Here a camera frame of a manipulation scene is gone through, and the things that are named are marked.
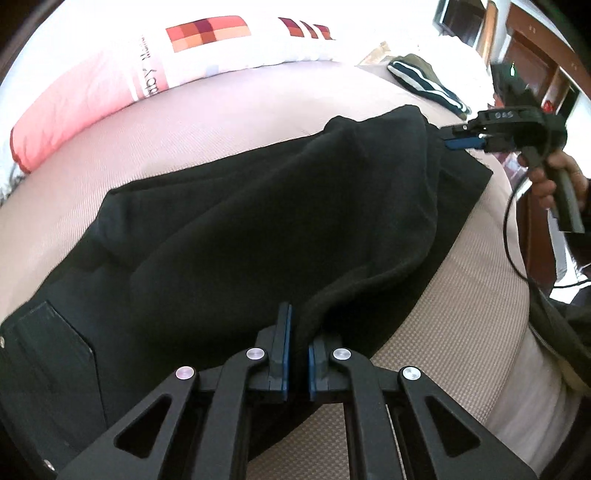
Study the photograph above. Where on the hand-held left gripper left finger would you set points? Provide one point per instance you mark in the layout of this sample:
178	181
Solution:
287	350

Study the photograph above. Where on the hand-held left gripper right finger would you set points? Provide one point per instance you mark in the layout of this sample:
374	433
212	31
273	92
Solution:
312	369

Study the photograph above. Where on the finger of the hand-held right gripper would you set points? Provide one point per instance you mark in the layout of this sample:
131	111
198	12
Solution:
466	130
461	143

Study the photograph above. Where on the black pants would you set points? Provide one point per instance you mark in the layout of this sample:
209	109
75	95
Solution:
254	207

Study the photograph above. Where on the person's right hand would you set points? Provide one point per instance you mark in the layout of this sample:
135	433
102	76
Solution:
538	184

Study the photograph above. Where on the dark green striped garment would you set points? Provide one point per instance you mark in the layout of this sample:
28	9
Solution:
429	78

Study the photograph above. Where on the white blanket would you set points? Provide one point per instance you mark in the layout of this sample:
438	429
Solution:
443	50

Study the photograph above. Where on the brown wooden furniture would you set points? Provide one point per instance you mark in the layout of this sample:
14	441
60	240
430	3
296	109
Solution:
535	41

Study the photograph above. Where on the dark screen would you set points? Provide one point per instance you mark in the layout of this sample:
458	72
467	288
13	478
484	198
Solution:
455	16

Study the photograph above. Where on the person's dark jacket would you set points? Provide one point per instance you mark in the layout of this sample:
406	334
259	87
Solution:
558	332

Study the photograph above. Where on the beige woven bed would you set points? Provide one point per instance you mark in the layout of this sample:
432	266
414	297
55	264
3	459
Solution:
184	124

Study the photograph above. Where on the pink and white printed pillow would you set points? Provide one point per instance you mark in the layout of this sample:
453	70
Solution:
92	92

